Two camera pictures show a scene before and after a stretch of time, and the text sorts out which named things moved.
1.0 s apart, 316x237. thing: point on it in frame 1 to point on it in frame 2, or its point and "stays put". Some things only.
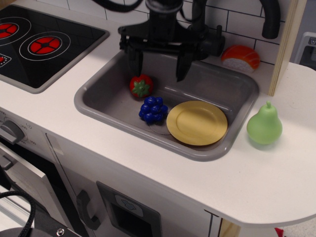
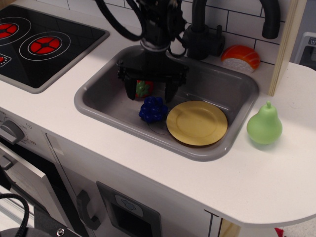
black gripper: (162, 28) to (152, 65)
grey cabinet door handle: (91, 222) stays put
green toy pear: (265, 127) stays put
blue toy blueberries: (153, 110) stays put
